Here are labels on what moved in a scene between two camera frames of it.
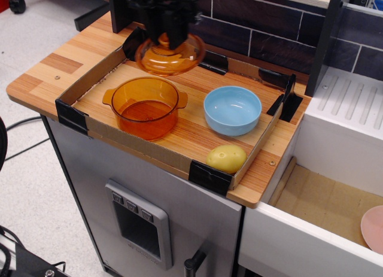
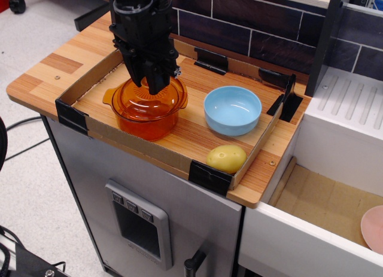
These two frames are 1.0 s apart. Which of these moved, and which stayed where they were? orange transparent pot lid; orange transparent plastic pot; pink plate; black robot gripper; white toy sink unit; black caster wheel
Moved: black robot gripper; orange transparent pot lid
Stayed: orange transparent plastic pot; white toy sink unit; pink plate; black caster wheel
